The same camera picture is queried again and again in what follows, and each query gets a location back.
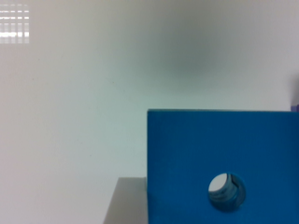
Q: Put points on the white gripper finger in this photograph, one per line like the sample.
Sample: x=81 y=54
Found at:
x=129 y=202

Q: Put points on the blue block with hole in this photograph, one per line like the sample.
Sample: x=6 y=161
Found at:
x=187 y=149

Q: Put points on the purple block with hole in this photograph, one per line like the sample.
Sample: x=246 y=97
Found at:
x=295 y=108

